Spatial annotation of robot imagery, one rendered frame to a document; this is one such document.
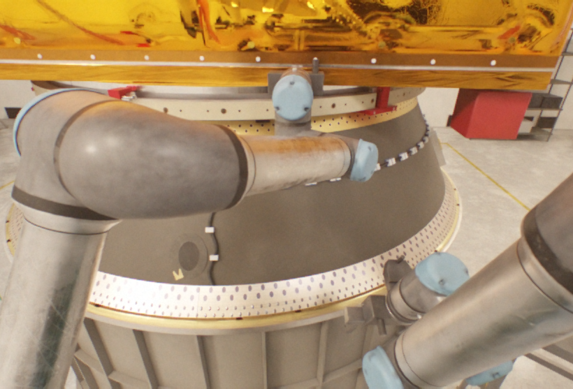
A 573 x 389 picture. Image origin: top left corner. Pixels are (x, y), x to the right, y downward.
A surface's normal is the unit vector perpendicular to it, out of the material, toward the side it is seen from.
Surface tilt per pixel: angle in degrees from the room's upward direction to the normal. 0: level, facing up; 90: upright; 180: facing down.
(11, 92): 90
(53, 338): 87
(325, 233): 62
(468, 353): 100
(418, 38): 133
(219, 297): 43
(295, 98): 90
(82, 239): 89
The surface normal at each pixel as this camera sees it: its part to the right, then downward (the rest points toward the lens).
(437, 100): -0.04, 0.47
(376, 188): 0.49, -0.06
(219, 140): 0.58, -0.55
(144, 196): 0.21, 0.53
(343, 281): 0.25, -0.34
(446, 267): 0.16, -0.62
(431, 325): -0.98, -0.18
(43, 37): 0.00, 0.97
